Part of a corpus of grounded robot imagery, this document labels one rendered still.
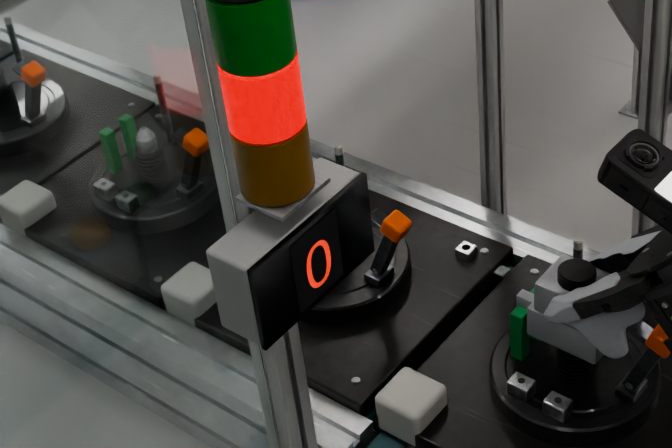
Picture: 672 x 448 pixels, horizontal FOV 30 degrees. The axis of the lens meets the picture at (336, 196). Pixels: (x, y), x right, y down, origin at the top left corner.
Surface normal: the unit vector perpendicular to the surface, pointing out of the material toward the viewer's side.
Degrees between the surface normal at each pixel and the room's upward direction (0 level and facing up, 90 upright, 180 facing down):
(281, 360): 90
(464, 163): 0
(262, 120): 90
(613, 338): 83
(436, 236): 0
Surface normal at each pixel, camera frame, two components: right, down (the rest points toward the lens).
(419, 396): -0.10, -0.78
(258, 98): 0.01, 0.62
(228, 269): -0.62, 0.53
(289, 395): 0.78, 0.32
